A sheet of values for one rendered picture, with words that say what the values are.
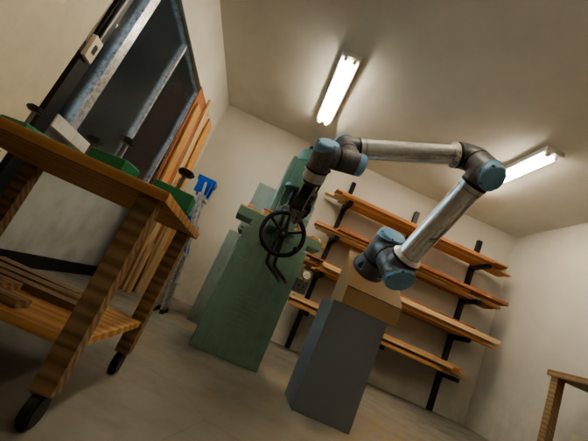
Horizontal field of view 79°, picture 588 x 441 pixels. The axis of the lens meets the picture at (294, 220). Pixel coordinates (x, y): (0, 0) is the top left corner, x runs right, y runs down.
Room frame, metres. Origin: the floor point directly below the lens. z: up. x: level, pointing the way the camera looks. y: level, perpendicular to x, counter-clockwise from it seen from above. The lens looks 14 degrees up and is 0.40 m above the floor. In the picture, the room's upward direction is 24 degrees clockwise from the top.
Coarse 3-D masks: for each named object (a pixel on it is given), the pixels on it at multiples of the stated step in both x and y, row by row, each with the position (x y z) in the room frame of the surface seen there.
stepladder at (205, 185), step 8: (200, 176) 2.98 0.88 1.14; (200, 184) 2.97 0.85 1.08; (208, 184) 2.98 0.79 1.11; (216, 184) 3.05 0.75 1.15; (200, 192) 2.98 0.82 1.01; (208, 192) 3.13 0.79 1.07; (200, 200) 2.96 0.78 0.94; (192, 208) 2.97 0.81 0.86; (200, 208) 3.11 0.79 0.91; (192, 216) 2.96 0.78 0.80; (192, 224) 2.97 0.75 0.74; (184, 256) 3.13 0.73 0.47; (176, 272) 2.97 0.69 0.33; (176, 280) 3.13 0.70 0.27; (168, 288) 2.96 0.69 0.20; (160, 296) 2.99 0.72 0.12; (168, 296) 2.97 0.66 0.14; (160, 304) 3.15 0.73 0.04; (168, 304) 3.14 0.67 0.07; (160, 312) 2.95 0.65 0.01
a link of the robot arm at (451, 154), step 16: (352, 144) 1.31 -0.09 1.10; (368, 144) 1.35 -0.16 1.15; (384, 144) 1.35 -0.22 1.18; (400, 144) 1.35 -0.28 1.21; (416, 144) 1.36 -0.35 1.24; (432, 144) 1.36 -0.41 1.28; (448, 144) 1.37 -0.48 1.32; (464, 144) 1.35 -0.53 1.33; (384, 160) 1.41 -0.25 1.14; (400, 160) 1.39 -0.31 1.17; (416, 160) 1.39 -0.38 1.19; (432, 160) 1.38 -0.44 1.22; (448, 160) 1.38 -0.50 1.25; (464, 160) 1.36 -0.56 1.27
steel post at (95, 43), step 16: (128, 0) 1.71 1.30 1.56; (112, 16) 1.71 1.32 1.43; (96, 32) 1.69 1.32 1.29; (96, 48) 1.71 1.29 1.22; (80, 64) 1.72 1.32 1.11; (64, 80) 1.69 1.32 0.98; (48, 96) 1.68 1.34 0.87; (64, 96) 1.75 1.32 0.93; (48, 112) 1.72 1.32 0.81; (16, 160) 1.72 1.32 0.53; (0, 176) 1.69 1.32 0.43; (0, 192) 1.76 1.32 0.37
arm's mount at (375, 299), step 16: (352, 256) 2.01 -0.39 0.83; (352, 272) 1.91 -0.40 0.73; (336, 288) 2.01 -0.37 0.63; (352, 288) 1.83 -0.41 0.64; (368, 288) 1.87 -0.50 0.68; (384, 288) 1.92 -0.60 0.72; (352, 304) 1.83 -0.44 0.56; (368, 304) 1.84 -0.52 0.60; (384, 304) 1.85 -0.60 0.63; (400, 304) 1.87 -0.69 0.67; (384, 320) 1.85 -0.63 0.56
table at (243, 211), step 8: (240, 208) 2.26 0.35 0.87; (248, 208) 2.27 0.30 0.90; (240, 216) 2.34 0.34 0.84; (248, 216) 2.27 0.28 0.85; (256, 216) 2.28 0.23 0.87; (264, 216) 2.28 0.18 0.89; (272, 224) 2.20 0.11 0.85; (296, 240) 2.32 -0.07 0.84; (312, 240) 2.33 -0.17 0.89; (312, 248) 2.35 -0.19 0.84; (320, 248) 2.34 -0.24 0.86
